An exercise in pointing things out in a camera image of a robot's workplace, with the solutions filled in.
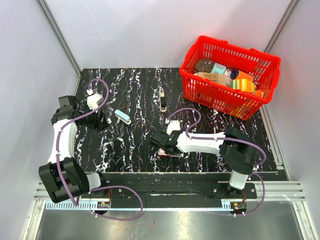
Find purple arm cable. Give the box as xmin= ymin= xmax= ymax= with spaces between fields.
xmin=56 ymin=78 xmax=145 ymax=221
xmin=166 ymin=107 xmax=267 ymax=216

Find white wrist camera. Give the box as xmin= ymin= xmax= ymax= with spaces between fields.
xmin=86 ymin=89 xmax=104 ymax=110
xmin=165 ymin=119 xmax=181 ymax=135

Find beige and black stapler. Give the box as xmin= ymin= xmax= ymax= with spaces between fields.
xmin=158 ymin=88 xmax=167 ymax=113

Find orange bottle blue cap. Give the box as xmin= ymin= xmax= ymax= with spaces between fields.
xmin=230 ymin=68 xmax=254 ymax=82

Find brown round pouch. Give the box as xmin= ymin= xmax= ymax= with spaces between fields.
xmin=194 ymin=58 xmax=215 ymax=73

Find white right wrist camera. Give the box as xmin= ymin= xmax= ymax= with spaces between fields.
xmin=165 ymin=119 xmax=181 ymax=135

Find brown cardboard box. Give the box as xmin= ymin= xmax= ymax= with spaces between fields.
xmin=194 ymin=72 xmax=227 ymax=86

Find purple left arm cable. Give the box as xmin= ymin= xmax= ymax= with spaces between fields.
xmin=56 ymin=78 xmax=145 ymax=221

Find light blue stapler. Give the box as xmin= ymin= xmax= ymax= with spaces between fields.
xmin=114 ymin=109 xmax=131 ymax=125

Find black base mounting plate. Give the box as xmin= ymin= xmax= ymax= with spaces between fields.
xmin=84 ymin=172 xmax=257 ymax=210

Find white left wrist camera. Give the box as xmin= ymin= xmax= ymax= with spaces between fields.
xmin=86 ymin=89 xmax=104 ymax=110

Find aluminium frame rail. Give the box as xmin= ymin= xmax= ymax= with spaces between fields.
xmin=34 ymin=181 xmax=305 ymax=212

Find teal small box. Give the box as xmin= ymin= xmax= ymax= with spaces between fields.
xmin=211 ymin=62 xmax=227 ymax=75

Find red white staple box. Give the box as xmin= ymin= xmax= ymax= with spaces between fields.
xmin=158 ymin=148 xmax=184 ymax=158

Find red plastic shopping basket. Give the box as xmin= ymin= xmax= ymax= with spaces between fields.
xmin=179 ymin=36 xmax=281 ymax=120

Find yellow orange box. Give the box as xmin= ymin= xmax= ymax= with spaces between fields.
xmin=232 ymin=78 xmax=257 ymax=93

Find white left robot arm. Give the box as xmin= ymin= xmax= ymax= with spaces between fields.
xmin=38 ymin=93 xmax=109 ymax=203

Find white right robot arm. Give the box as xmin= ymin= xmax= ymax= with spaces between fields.
xmin=150 ymin=127 xmax=259 ymax=198

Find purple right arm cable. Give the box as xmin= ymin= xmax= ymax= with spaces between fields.
xmin=166 ymin=107 xmax=267 ymax=216

